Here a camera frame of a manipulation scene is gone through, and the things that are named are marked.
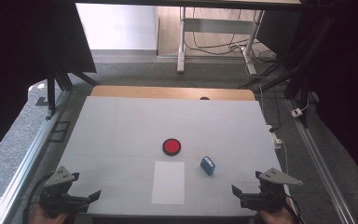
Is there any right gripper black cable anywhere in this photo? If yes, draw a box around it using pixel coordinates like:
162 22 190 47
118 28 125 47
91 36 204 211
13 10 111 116
283 191 306 224

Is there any white paper sheet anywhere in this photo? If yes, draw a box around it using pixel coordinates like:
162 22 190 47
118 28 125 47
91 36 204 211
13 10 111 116
151 161 186 205

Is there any white desk frame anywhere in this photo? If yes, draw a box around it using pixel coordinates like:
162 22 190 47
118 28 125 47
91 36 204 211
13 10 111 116
176 6 266 77

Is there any white table mat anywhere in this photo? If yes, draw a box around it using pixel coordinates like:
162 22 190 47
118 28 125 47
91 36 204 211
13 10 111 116
53 95 298 217

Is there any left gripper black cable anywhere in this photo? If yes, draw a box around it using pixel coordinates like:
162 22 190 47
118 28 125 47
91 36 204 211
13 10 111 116
21 172 57 224

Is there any wooden table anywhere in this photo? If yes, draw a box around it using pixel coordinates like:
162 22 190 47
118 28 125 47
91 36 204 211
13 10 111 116
90 85 256 102

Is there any white power strip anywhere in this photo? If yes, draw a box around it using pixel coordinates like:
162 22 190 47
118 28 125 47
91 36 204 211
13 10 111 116
266 124 283 150

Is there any black curtain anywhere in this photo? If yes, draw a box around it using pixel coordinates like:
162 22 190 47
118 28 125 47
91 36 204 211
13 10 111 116
255 0 358 191
0 0 98 168

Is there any aluminium floor rail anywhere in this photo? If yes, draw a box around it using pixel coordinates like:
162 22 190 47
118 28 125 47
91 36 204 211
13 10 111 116
0 90 73 224
283 97 358 224

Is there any round red ink pad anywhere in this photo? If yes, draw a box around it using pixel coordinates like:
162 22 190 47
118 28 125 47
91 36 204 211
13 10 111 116
161 137 182 157

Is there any black floor cable bundle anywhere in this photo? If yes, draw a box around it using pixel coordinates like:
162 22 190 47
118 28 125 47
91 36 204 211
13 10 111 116
184 7 278 63

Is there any small white adapter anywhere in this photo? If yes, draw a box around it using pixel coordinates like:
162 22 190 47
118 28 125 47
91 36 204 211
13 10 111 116
290 107 304 119

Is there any person's left hand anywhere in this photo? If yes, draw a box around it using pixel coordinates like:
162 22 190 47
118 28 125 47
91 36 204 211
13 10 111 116
27 202 73 224

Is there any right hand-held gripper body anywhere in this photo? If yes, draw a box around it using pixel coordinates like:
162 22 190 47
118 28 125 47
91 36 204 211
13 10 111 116
240 167 304 215

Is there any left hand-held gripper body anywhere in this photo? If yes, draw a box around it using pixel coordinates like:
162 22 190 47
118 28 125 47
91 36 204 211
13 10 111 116
38 165 91 217

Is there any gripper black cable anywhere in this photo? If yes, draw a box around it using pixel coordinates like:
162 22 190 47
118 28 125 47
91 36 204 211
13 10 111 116
283 191 306 224
21 172 57 224

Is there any blue stamp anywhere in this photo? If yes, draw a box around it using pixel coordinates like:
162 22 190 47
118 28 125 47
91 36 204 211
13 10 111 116
200 156 216 176

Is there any person's right hand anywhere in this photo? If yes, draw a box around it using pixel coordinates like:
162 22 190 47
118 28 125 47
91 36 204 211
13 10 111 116
255 199 296 224

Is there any black metal stand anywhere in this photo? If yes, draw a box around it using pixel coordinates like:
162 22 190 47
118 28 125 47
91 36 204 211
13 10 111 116
35 60 101 121
238 12 337 129

